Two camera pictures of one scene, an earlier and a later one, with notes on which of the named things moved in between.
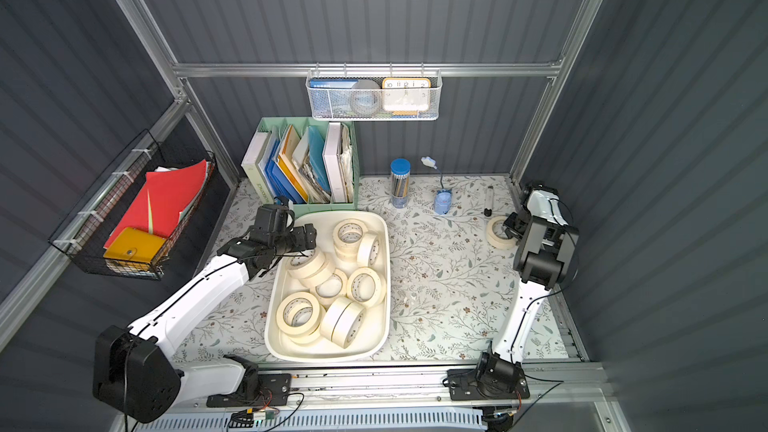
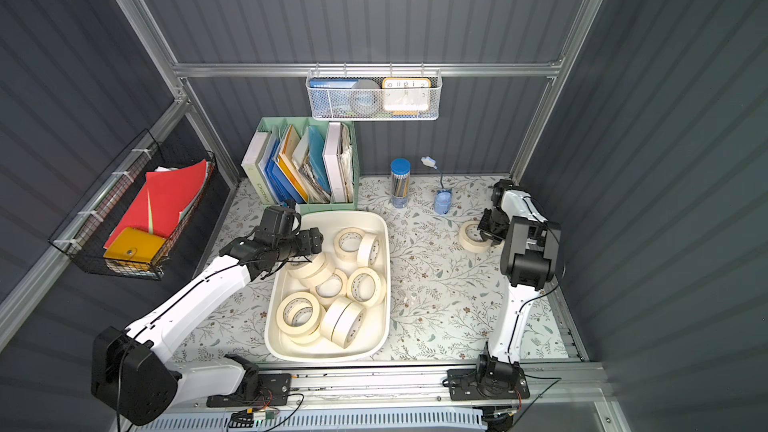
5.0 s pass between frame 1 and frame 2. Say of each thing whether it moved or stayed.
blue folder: stayed
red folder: stayed
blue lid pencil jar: stayed
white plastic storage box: stayed
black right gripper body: moved
